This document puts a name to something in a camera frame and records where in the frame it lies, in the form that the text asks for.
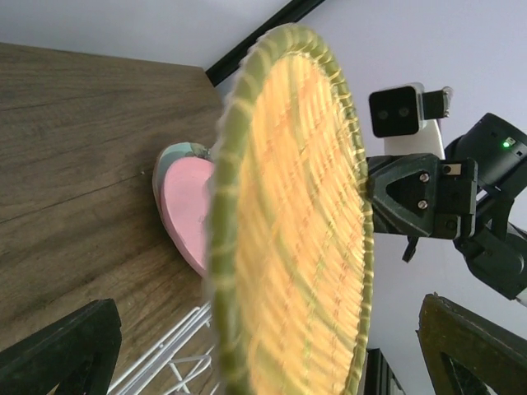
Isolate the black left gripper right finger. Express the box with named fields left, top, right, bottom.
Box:
left=417, top=294, right=526, bottom=394

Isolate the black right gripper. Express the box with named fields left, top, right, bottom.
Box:
left=365, top=154, right=515, bottom=263

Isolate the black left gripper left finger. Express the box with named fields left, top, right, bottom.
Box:
left=1, top=299, right=122, bottom=394

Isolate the white wire dish rack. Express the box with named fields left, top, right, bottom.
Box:
left=108, top=303, right=220, bottom=395

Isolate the yellow woven bamboo tray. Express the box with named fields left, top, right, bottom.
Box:
left=206, top=24, right=374, bottom=394

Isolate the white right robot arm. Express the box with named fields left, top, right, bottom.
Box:
left=367, top=113, right=526, bottom=304

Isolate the pink plate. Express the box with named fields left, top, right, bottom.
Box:
left=152, top=142, right=214, bottom=277

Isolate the black aluminium frame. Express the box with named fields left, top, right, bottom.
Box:
left=204, top=0, right=326, bottom=87

